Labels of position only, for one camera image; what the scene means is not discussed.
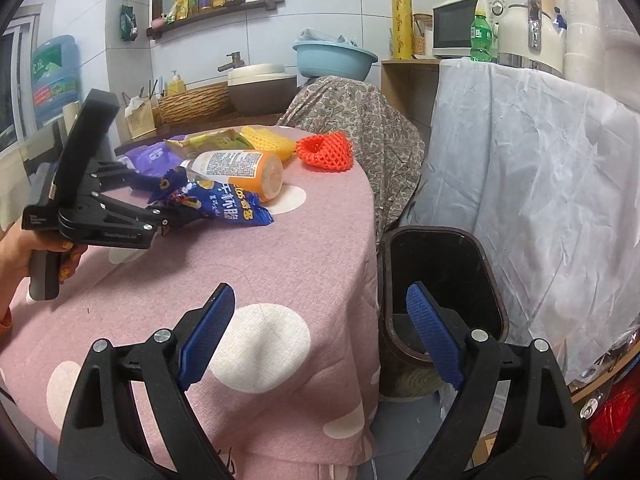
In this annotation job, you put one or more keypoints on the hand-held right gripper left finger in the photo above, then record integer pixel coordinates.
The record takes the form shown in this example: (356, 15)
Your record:
(207, 340)

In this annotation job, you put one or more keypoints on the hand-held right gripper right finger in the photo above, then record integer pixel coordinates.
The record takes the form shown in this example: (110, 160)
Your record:
(435, 335)

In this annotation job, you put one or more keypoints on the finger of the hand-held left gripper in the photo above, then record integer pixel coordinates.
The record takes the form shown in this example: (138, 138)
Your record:
(175, 217)
(114, 171)

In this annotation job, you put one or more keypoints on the purple plastic bag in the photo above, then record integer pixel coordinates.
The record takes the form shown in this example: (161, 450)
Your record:
(150, 152)

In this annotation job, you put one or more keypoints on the blue snack packet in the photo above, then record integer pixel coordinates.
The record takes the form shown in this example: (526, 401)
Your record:
(225, 205)

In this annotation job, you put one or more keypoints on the dark brown trash bin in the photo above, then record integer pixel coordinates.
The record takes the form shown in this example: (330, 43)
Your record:
(450, 260)

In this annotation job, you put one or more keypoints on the orange plastic bottle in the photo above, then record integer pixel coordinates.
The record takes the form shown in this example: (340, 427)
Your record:
(245, 167)

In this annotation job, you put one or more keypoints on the green yellow carton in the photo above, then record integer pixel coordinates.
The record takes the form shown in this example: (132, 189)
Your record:
(215, 139)

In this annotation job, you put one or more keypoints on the yellow foam fruit net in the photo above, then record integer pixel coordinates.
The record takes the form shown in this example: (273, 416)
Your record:
(272, 145)

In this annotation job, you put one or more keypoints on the red foam fruit net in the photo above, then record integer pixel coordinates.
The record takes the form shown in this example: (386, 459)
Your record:
(330, 157)

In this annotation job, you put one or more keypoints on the person's left hand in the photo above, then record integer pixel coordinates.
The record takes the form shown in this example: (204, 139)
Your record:
(14, 265)

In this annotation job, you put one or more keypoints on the blue water jug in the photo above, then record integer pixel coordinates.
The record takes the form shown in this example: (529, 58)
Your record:
(55, 75)

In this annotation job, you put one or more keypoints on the sliding glass window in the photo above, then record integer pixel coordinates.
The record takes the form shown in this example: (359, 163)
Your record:
(12, 90)

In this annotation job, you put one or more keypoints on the wicker basket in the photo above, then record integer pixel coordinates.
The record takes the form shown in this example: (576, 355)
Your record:
(195, 105)

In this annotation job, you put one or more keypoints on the yellow soap pump bottle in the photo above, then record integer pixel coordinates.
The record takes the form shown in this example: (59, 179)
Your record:
(176, 86)

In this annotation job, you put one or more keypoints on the grey cream rice cooker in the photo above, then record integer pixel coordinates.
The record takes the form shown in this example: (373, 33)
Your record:
(262, 92)

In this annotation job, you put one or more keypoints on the small pink pot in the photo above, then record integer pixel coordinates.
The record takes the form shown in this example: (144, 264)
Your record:
(160, 23)

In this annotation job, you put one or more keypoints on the metal faucet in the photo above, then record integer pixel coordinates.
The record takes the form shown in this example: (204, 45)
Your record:
(234, 60)

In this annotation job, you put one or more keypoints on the white crumpled sheet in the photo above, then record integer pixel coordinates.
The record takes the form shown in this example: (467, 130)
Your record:
(525, 185)

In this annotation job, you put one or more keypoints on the red plastic bag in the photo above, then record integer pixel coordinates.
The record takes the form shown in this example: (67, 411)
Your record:
(612, 415)

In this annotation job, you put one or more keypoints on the paisley patterned cloth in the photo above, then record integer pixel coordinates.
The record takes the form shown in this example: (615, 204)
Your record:
(370, 125)

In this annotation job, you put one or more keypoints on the light blue plastic basin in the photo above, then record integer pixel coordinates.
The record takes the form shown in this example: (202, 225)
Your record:
(330, 60)

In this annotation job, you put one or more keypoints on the crumpled grey plastic bag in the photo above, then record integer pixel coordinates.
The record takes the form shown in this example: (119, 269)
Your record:
(320, 36)

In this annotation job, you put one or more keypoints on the light wooden cabinet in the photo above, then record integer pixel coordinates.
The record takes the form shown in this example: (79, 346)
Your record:
(405, 90)

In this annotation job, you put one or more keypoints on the glass jar with woven lid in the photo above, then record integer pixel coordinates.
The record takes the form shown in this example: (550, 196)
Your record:
(422, 40)

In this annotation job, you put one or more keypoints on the yellow wrap roll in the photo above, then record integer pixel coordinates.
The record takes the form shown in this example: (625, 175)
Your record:
(401, 25)

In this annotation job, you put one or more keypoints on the green soda bottle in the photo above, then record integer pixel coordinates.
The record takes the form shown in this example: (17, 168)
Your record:
(481, 35)

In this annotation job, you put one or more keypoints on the white microwave oven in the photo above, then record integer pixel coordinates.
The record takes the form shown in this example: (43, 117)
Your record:
(452, 25)

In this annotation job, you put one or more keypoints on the white electric kettle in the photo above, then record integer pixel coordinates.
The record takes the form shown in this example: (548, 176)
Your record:
(520, 35)

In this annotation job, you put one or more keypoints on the stacks of white cups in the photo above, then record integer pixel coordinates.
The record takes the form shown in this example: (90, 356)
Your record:
(585, 20)

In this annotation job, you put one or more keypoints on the green packet on wall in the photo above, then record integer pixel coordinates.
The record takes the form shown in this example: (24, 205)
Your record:
(128, 22)

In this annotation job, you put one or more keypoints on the dark wooden wall shelf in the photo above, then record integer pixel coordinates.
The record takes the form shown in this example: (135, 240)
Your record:
(225, 10)

